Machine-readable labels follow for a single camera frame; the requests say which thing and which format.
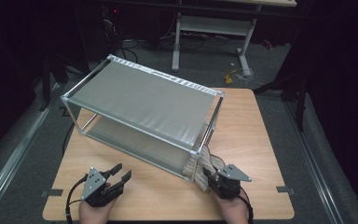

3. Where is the striped beige cloth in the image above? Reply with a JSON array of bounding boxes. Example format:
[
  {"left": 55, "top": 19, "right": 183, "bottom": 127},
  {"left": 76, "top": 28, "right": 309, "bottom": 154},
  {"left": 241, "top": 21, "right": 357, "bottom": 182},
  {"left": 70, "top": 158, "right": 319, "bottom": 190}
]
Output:
[{"left": 182, "top": 146, "right": 227, "bottom": 192}]

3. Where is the person's right hand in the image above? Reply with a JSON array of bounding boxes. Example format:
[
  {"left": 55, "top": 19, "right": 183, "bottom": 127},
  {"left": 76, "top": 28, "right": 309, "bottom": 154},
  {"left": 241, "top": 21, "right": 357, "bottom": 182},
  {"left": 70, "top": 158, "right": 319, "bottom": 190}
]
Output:
[{"left": 213, "top": 190, "right": 250, "bottom": 224}]

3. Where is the grey tape strip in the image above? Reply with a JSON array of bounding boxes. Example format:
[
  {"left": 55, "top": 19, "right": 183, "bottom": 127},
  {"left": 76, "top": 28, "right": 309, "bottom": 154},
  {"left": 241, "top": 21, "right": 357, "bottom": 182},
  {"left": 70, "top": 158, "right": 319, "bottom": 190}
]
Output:
[
  {"left": 276, "top": 186, "right": 296, "bottom": 195},
  {"left": 40, "top": 189, "right": 63, "bottom": 199}
]

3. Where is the person's left hand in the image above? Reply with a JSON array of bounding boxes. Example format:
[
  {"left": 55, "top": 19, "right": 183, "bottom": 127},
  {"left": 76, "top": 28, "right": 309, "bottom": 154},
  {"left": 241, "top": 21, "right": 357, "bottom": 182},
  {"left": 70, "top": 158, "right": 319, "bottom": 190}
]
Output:
[{"left": 77, "top": 197, "right": 116, "bottom": 224}]

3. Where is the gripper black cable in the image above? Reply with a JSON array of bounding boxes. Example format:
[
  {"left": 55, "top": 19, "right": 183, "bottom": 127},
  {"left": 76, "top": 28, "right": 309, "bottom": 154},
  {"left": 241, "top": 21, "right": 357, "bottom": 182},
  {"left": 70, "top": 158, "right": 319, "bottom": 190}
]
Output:
[
  {"left": 239, "top": 186, "right": 255, "bottom": 224},
  {"left": 64, "top": 174, "right": 90, "bottom": 224}
]

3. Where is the bundle of black cables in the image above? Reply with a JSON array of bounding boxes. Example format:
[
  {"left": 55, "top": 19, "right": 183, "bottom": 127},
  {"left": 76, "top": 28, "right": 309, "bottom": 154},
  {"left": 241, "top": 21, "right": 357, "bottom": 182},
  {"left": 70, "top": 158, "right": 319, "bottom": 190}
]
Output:
[{"left": 101, "top": 6, "right": 139, "bottom": 63}]

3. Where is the black metal stand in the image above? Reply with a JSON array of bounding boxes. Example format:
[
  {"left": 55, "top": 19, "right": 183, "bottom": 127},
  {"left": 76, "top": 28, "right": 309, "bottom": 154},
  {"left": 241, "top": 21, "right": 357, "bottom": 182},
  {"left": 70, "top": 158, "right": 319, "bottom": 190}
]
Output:
[
  {"left": 38, "top": 54, "right": 103, "bottom": 112},
  {"left": 253, "top": 73, "right": 309, "bottom": 132}
]

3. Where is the grey floor rail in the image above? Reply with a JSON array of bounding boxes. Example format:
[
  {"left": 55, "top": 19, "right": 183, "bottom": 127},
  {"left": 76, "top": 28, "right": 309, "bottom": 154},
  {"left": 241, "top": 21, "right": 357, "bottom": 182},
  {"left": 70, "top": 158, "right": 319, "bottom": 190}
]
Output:
[
  {"left": 283, "top": 101, "right": 344, "bottom": 224},
  {"left": 0, "top": 90, "right": 60, "bottom": 216}
]

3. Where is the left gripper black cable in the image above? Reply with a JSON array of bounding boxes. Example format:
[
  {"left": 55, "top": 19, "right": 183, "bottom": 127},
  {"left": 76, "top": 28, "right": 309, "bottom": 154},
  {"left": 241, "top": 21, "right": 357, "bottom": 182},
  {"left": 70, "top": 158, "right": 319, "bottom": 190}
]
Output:
[{"left": 64, "top": 174, "right": 90, "bottom": 224}]

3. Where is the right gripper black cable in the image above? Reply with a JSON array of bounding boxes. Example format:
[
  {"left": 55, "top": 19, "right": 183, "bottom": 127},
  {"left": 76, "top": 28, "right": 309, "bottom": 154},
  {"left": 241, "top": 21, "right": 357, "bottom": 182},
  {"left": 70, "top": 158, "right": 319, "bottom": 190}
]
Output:
[{"left": 239, "top": 186, "right": 255, "bottom": 224}]

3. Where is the metal rack with grey shelves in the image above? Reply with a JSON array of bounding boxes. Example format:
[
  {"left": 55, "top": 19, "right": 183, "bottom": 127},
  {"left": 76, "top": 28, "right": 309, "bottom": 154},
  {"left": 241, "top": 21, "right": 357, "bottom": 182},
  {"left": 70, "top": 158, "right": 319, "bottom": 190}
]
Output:
[{"left": 60, "top": 54, "right": 226, "bottom": 183}]

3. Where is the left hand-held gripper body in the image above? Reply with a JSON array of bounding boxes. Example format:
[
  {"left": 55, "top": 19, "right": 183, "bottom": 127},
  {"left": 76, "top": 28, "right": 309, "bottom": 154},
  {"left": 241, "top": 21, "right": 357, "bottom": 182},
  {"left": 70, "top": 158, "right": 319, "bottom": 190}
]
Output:
[{"left": 81, "top": 166, "right": 124, "bottom": 208}]

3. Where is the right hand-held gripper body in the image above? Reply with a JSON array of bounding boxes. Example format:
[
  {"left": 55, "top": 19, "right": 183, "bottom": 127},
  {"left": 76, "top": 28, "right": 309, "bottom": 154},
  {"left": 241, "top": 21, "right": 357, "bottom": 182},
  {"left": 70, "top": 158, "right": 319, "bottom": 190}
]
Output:
[{"left": 208, "top": 163, "right": 252, "bottom": 200}]

